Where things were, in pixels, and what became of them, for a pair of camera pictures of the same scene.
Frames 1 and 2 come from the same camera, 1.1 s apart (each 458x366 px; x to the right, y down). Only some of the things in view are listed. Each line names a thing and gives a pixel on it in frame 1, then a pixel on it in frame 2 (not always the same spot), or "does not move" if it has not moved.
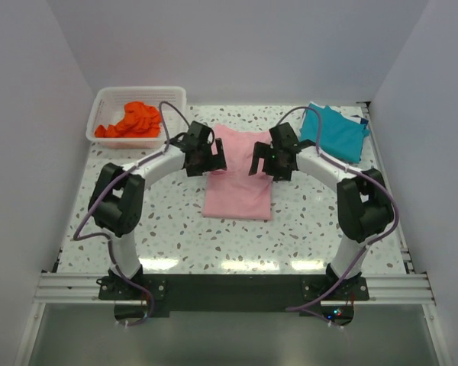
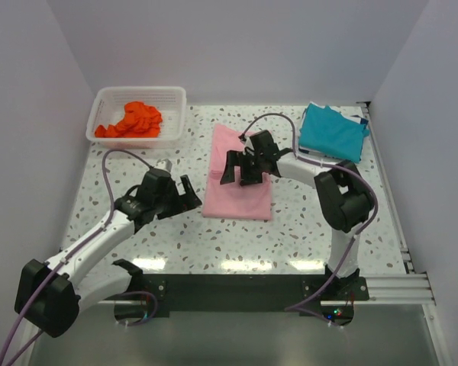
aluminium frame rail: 414,288 does not move
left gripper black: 214,162 → 184,202
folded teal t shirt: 342,137 does not move
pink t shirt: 233,192 does not move
